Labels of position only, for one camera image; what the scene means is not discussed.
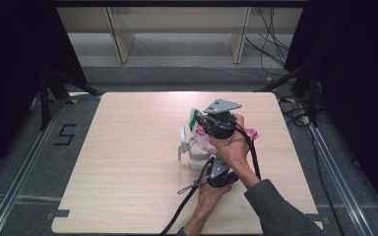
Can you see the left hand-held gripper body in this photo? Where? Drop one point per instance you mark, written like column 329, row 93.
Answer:
column 219, row 172

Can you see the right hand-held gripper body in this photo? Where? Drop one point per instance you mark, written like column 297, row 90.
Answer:
column 220, row 123

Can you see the pink and white plastic bag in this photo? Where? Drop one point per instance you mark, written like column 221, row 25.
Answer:
column 203, row 134

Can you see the clear jar with white lid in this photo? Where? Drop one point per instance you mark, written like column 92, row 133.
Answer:
column 193, row 154

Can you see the person's left hand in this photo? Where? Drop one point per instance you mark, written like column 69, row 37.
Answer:
column 211, row 196

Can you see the person's right hand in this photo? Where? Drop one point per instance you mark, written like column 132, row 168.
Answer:
column 233, row 149

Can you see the black metal stand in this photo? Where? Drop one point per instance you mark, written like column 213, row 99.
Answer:
column 303, row 85
column 50, row 91

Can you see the light wooden shelf unit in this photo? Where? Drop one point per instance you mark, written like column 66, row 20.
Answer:
column 177, row 19

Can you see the black curtain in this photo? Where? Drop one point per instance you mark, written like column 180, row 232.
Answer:
column 13, row 65
column 357, row 82

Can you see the aluminium floor rail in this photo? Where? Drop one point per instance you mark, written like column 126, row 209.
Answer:
column 338, row 177
column 19, row 173

